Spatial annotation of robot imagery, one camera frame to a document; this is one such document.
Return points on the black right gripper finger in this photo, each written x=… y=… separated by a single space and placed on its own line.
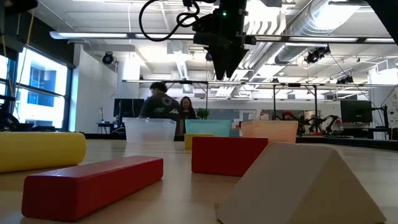
x=236 y=57
x=220 y=59

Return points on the yellow wooden cylinder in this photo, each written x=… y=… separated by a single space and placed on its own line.
x=37 y=152

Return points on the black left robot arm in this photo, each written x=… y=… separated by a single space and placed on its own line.
x=21 y=5

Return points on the black background robot arm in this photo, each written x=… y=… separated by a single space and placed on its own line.
x=314 y=123

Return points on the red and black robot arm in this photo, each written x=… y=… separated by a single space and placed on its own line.
x=287 y=114

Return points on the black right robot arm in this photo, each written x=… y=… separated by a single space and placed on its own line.
x=233 y=3

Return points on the green potted plant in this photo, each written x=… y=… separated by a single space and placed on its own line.
x=202 y=113

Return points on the person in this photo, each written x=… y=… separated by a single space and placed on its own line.
x=186 y=110
x=160 y=105

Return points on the teal plastic bin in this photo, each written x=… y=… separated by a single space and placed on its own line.
x=208 y=127

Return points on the orange plastic bin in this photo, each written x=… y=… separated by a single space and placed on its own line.
x=273 y=130

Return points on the yellow arch block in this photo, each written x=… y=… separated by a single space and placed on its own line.
x=187 y=141

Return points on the long ceiling light strip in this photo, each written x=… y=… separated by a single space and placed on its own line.
x=93 y=35
x=323 y=39

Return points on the red rectangular block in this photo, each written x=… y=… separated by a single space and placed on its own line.
x=224 y=155

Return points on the clear plastic bin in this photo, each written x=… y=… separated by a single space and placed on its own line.
x=149 y=130

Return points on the black computer monitor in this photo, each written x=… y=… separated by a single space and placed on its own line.
x=356 y=111
x=124 y=107

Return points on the dark office desk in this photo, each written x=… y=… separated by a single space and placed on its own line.
x=105 y=124

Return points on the natural wood triangular block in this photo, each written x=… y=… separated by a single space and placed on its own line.
x=295 y=186

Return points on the long red block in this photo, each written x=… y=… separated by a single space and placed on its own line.
x=93 y=186

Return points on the large window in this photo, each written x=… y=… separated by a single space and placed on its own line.
x=40 y=93

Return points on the black equipment by window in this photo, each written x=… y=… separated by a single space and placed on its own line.
x=6 y=118

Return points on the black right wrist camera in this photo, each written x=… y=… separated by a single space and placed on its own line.
x=205 y=24

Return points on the silver ventilation duct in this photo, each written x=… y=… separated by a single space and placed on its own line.
x=311 y=25

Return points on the round black ceiling camera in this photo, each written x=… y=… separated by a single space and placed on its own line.
x=107 y=58

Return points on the black table edge frame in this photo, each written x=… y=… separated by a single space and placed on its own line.
x=357 y=143

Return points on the white wall poster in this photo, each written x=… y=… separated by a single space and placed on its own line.
x=393 y=112

